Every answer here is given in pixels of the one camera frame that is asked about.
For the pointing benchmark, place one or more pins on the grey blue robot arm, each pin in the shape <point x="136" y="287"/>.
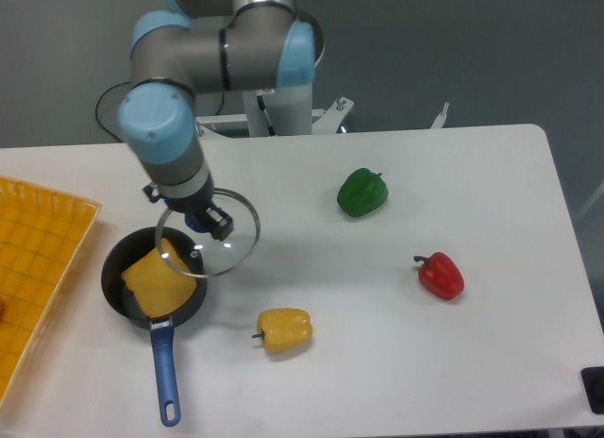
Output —
<point x="204" y="46"/>

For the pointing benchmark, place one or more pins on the yellow plastic basket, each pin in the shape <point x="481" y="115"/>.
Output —
<point x="42" y="232"/>

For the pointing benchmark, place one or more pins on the red bell pepper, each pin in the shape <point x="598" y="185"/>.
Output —
<point x="440" y="276"/>

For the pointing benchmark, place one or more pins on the glass pot lid blue knob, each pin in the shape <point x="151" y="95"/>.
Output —
<point x="204" y="256"/>

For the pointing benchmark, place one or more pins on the white table clamp bracket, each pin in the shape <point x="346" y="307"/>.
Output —
<point x="441" y="117"/>

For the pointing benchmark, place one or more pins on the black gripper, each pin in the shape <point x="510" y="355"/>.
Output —
<point x="199" y="211"/>

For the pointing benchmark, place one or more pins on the yellow bell pepper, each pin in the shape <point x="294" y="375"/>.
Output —
<point x="283" y="329"/>

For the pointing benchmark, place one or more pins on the black device at table corner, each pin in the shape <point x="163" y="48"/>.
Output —
<point x="593" y="382"/>

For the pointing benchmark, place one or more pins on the green bell pepper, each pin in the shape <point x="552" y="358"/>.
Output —
<point x="363" y="192"/>

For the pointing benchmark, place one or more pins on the yellow bread slice toy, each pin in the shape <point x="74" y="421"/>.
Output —
<point x="158" y="289"/>

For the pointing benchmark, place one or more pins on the black pot blue handle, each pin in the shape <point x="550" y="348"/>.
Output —
<point x="126" y="252"/>

